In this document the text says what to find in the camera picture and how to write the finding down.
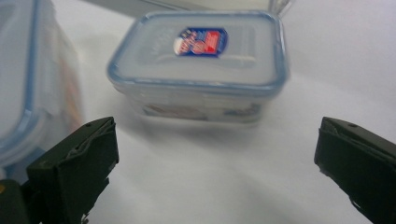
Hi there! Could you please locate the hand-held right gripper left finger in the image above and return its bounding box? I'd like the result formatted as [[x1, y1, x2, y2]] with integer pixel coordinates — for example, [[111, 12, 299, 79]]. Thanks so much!
[[26, 116, 120, 224]]

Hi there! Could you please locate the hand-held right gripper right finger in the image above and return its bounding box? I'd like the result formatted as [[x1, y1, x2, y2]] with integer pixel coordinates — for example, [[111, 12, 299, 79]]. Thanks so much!
[[313, 116, 396, 224]]

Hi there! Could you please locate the large clear lidded food container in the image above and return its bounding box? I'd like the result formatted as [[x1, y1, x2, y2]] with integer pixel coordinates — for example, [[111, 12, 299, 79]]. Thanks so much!
[[0, 0, 84, 185]]

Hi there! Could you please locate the small clear lidded food container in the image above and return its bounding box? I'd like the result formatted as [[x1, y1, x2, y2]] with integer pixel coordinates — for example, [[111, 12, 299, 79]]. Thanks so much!
[[106, 10, 290, 125]]

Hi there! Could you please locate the wooden-edged white board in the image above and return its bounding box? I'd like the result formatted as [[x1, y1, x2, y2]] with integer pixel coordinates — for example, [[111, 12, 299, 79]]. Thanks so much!
[[50, 0, 396, 224]]

